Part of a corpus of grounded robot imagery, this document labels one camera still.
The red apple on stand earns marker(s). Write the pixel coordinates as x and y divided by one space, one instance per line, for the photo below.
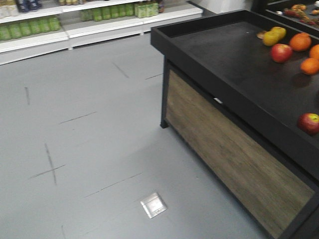
281 53

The white store shelving unit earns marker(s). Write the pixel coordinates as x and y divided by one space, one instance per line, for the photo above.
75 33

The red apple near edge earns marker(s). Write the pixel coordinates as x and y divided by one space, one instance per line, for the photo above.
309 123

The yellow green apple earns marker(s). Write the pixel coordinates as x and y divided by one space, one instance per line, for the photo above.
270 38

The small orange fruit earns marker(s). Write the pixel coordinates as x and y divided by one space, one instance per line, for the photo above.
310 66

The row of green bottles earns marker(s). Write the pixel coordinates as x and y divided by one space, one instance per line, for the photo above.
24 28

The black wooden produce stand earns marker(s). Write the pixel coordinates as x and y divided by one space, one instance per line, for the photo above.
238 110

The metal floor socket plate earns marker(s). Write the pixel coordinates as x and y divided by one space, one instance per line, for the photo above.
153 205

